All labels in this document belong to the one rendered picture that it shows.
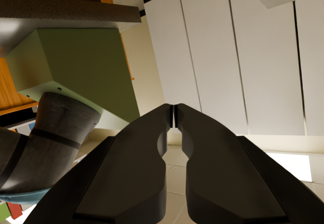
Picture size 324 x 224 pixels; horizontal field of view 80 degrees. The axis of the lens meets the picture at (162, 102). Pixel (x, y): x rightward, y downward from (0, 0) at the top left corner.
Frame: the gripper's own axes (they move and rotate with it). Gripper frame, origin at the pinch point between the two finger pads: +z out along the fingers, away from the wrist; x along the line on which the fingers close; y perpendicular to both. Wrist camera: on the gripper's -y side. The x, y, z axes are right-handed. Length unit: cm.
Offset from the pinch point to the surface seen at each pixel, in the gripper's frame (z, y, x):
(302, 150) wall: 208, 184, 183
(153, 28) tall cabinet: 305, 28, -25
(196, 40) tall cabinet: 266, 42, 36
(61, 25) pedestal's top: 28.2, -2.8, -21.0
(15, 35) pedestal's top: 26.9, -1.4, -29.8
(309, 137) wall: 209, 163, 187
